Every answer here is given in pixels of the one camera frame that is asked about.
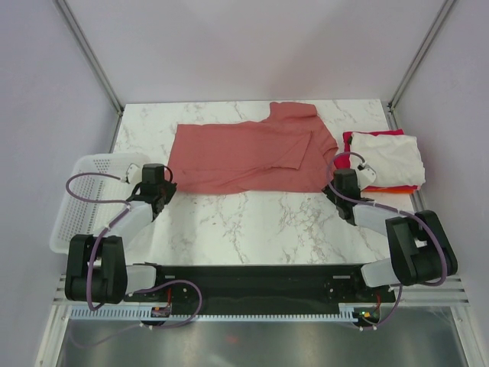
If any white folded t shirt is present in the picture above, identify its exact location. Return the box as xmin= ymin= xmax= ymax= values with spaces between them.
xmin=350 ymin=132 xmax=426 ymax=188

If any red folded t shirt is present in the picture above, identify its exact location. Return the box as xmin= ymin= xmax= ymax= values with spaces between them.
xmin=335 ymin=129 xmax=404 ymax=169

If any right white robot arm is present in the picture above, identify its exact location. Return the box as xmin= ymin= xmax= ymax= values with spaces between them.
xmin=323 ymin=169 xmax=458 ymax=301

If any pink t shirt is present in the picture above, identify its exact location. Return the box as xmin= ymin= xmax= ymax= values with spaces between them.
xmin=168 ymin=102 xmax=338 ymax=195

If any orange folded t shirt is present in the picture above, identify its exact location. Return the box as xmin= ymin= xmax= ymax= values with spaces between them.
xmin=363 ymin=186 xmax=419 ymax=194

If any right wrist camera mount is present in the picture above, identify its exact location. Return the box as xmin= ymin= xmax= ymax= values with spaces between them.
xmin=355 ymin=164 xmax=377 ymax=190

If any left aluminium frame post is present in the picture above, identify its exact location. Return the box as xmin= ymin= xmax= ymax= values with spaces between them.
xmin=51 ymin=0 xmax=125 ymax=115

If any white cable duct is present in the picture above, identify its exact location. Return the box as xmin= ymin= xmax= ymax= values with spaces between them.
xmin=69 ymin=304 xmax=381 ymax=323

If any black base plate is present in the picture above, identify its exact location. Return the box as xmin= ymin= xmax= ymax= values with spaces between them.
xmin=125 ymin=265 xmax=395 ymax=313

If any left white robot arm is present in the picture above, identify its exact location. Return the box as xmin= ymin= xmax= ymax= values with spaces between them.
xmin=65 ymin=164 xmax=177 ymax=311

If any right aluminium frame post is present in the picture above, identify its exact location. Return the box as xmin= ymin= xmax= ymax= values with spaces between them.
xmin=386 ymin=0 xmax=458 ymax=115

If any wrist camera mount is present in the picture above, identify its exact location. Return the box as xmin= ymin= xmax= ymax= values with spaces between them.
xmin=120 ymin=163 xmax=142 ymax=184
xmin=355 ymin=164 xmax=377 ymax=190

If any aluminium frame post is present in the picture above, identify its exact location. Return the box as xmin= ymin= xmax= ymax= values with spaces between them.
xmin=51 ymin=0 xmax=125 ymax=115
xmin=386 ymin=0 xmax=458 ymax=115

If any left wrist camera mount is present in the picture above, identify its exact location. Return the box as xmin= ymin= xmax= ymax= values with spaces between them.
xmin=120 ymin=163 xmax=142 ymax=184

